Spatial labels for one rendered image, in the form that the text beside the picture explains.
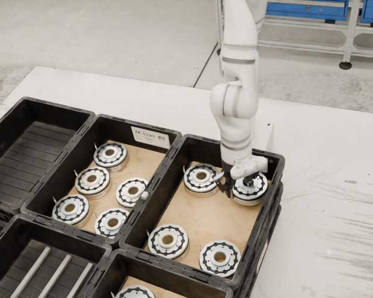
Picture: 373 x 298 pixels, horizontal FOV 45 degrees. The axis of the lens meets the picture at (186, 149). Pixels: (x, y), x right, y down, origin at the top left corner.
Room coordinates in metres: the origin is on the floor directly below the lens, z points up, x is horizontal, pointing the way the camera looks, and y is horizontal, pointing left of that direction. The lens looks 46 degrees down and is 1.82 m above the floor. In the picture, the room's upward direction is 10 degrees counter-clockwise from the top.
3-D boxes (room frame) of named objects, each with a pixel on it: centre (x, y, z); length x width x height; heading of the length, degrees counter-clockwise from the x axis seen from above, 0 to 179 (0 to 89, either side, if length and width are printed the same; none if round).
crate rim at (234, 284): (0.68, -0.03, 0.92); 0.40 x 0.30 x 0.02; 149
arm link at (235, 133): (0.73, -0.11, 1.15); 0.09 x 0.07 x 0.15; 63
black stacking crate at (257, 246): (0.68, -0.03, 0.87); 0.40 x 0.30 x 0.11; 149
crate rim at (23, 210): (0.84, 0.23, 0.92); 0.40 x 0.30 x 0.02; 149
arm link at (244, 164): (0.71, -0.12, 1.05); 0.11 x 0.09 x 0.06; 17
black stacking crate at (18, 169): (0.99, 0.49, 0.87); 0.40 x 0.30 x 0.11; 149
